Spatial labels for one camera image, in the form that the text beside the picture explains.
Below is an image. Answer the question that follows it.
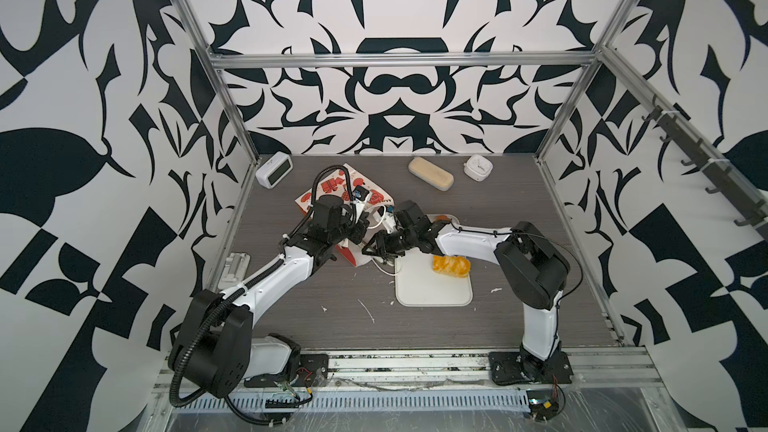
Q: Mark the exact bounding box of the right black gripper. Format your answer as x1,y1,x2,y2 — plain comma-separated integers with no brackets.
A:
361,229,420,258

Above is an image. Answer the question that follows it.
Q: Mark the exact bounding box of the white red paper bag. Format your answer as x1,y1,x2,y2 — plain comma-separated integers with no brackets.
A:
315,163,395,267

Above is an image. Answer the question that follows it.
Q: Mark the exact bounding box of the yellow fake pastry bread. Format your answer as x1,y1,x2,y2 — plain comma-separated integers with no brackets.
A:
432,255,471,278

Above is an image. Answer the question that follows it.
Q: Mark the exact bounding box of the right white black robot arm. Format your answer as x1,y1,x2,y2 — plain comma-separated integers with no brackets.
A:
362,201,570,382

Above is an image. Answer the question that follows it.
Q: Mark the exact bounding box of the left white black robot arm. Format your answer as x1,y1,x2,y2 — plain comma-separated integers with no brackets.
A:
168,193,370,407

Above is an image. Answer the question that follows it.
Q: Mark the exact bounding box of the white rectangular tray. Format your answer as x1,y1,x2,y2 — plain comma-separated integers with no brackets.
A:
395,248,473,307

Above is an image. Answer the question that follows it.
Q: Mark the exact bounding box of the beige oblong sponge block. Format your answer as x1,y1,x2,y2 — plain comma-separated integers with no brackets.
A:
408,157,454,191

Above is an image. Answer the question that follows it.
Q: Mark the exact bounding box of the white digital alarm clock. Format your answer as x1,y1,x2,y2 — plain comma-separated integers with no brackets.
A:
255,152,293,189

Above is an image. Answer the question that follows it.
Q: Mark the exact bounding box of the small white lidded container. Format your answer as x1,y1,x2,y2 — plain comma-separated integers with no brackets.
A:
463,155,493,182

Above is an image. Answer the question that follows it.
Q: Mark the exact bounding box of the small electronics board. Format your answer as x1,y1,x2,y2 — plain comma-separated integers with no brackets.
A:
526,388,567,423

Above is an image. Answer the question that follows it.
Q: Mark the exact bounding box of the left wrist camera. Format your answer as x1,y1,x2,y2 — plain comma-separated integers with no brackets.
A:
351,185,371,203

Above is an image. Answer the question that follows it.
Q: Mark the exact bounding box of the silver metal bracket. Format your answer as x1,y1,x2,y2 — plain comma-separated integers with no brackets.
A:
217,253,250,291

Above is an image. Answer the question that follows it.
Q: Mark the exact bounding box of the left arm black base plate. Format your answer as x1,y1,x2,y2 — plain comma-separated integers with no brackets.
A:
244,353,330,388

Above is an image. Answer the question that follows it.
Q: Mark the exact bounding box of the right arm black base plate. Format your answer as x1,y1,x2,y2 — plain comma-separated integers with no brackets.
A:
488,348,573,386

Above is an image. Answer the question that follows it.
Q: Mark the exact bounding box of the white slotted cable duct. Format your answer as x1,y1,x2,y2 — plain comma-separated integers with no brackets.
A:
170,388,532,414

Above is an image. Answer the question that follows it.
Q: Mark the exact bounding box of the black corrugated cable conduit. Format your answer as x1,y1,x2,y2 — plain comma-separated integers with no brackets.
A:
169,163,355,428

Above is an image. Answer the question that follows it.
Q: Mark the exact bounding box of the black wall hook rail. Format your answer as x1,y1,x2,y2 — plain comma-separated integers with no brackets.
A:
641,95,767,241

